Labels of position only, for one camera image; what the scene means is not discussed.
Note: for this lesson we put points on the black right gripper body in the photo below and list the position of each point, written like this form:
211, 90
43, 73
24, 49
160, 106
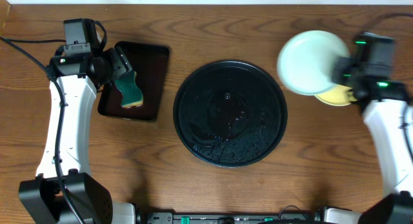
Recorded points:
342, 71

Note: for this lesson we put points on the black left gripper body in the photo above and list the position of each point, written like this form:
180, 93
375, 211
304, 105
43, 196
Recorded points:
122, 64

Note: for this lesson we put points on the yellow plate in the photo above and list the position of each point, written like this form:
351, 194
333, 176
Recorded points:
338, 96

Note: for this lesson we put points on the green yellow scrub sponge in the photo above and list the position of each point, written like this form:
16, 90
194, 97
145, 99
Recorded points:
132, 95

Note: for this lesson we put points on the light green plate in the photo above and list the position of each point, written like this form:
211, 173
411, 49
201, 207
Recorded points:
305, 63

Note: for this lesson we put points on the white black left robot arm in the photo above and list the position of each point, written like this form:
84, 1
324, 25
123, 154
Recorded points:
63, 190

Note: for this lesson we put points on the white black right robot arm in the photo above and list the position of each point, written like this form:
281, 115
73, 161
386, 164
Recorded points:
386, 112

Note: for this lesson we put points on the black rectangular tray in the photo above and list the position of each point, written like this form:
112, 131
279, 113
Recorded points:
150, 63

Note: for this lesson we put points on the round black tray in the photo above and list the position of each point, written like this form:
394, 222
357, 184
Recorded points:
230, 113

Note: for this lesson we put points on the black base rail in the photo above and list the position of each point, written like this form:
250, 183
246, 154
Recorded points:
170, 218

